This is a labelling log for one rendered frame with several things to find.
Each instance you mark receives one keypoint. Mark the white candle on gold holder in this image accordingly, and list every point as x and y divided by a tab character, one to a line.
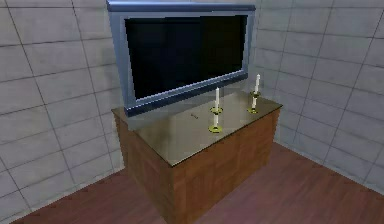
216	113
255	95

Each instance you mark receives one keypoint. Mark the grey framed television set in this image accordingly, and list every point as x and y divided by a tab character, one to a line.
185	53

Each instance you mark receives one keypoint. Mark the brown wooden stand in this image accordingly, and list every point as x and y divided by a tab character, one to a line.
206	160

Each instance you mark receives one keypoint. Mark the small dark key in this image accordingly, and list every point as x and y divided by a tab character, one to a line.
194	116

